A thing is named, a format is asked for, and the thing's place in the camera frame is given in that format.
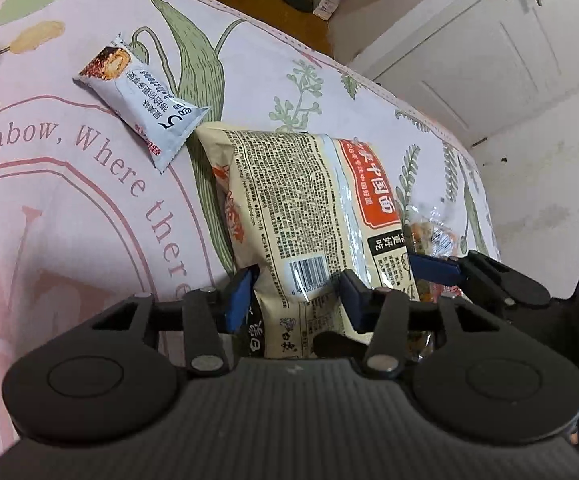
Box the clear snack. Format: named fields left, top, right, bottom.
left=402, top=202, right=471, bottom=363

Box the black snack pouch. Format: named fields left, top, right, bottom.
left=236, top=305, right=273, bottom=361

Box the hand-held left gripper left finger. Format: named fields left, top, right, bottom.
left=86, top=265, right=261, bottom=377

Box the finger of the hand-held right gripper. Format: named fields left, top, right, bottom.
left=407, top=249, right=553, bottom=311

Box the white door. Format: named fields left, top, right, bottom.
left=368, top=0, right=579, bottom=147

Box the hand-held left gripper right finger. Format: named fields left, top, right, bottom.
left=337, top=268, right=491, bottom=380

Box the silver snack packet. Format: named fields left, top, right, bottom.
left=72, top=34, right=212, bottom=175

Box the floral printed bedsheet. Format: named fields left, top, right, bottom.
left=0, top=0, right=503, bottom=466

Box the beige instant noodle packet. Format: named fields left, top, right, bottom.
left=194, top=122, right=423, bottom=361

